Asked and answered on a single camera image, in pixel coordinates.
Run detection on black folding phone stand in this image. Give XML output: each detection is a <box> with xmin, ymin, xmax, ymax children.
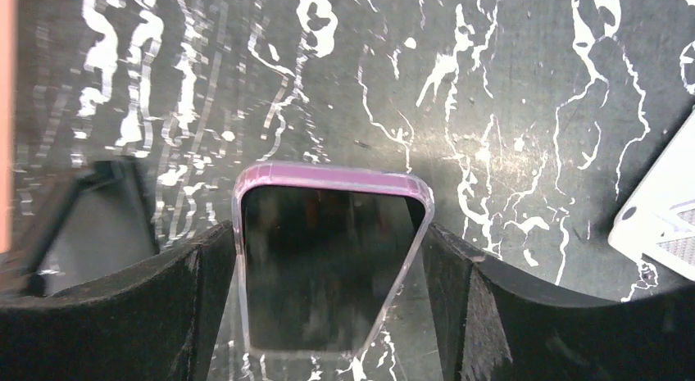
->
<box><xmin>1</xmin><ymin>156</ymin><xmax>159</xmax><ymax>298</ymax></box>

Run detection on white phone stand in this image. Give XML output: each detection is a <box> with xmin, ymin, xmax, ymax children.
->
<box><xmin>607</xmin><ymin>115</ymin><xmax>694</xmax><ymax>280</ymax></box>

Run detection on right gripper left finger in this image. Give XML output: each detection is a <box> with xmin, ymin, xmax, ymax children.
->
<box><xmin>1</xmin><ymin>221</ymin><xmax>236</xmax><ymax>380</ymax></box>

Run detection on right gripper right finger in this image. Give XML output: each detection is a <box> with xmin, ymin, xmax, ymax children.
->
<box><xmin>422</xmin><ymin>224</ymin><xmax>694</xmax><ymax>380</ymax></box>

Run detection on orange mesh desk organizer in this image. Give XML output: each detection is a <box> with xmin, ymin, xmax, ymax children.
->
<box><xmin>1</xmin><ymin>0</ymin><xmax>17</xmax><ymax>253</ymax></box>

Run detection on phone with clear pink case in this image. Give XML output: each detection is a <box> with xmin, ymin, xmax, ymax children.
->
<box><xmin>232</xmin><ymin>161</ymin><xmax>434</xmax><ymax>358</ymax></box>

